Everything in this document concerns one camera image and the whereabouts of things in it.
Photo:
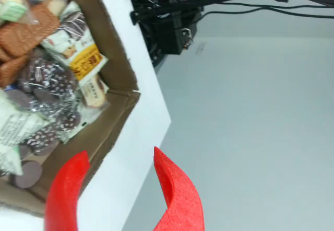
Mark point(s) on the white snack packet with text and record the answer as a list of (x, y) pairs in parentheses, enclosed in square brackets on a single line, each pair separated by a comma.
[(15, 126)]

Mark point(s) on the yellow label snack packet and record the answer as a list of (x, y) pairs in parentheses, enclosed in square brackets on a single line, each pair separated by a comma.
[(86, 63)]

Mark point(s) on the chocolate cookie clear bag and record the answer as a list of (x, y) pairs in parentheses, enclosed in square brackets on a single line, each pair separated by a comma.
[(47, 95)]

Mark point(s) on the white packet brown print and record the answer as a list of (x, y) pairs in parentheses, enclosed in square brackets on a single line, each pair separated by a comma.
[(94, 92)]

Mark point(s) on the brown biscuit pack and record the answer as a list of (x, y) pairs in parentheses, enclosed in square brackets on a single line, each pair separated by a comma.
[(11, 70), (28, 32)]

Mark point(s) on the black equipment cart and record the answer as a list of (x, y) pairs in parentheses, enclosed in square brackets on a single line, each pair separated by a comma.
[(169, 40)]

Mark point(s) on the brown cardboard box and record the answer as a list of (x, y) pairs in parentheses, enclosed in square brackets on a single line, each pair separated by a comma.
[(112, 32)]

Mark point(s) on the white packet chocolate picture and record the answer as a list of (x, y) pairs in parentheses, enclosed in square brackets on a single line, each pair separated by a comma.
[(70, 24)]

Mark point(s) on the pastel wafer pack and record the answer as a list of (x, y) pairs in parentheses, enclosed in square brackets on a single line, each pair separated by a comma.
[(11, 11)]

